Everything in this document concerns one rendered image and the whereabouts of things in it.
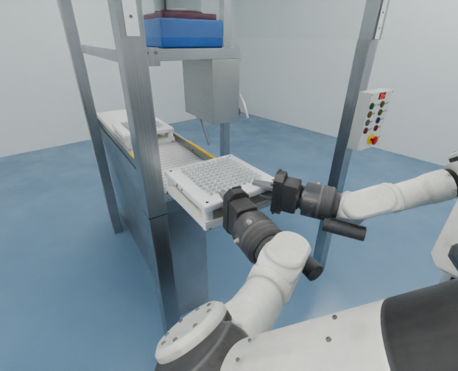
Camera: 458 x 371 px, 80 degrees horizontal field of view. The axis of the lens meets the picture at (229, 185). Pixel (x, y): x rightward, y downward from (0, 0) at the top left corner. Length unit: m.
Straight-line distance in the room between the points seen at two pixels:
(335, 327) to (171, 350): 0.15
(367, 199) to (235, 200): 0.29
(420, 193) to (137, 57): 0.72
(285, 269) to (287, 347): 0.24
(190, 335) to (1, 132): 4.11
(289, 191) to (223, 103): 0.40
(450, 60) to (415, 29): 0.51
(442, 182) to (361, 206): 0.18
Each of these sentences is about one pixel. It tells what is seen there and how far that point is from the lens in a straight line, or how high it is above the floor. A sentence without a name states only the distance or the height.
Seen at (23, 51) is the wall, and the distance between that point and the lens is 4.20.
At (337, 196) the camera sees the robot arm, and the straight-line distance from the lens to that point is 0.70.
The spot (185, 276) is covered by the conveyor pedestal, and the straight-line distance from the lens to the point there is 1.42.
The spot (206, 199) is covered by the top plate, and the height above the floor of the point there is 0.95.
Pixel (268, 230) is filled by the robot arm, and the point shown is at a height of 0.98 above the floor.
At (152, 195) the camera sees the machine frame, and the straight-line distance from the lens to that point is 0.85.
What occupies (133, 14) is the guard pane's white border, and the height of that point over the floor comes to 1.34.
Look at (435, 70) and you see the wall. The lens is 3.96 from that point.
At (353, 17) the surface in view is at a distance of 1.23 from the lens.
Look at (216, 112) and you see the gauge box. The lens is 0.93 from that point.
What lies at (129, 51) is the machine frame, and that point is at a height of 1.27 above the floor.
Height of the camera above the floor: 1.30
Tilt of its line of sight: 28 degrees down
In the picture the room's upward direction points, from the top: straight up
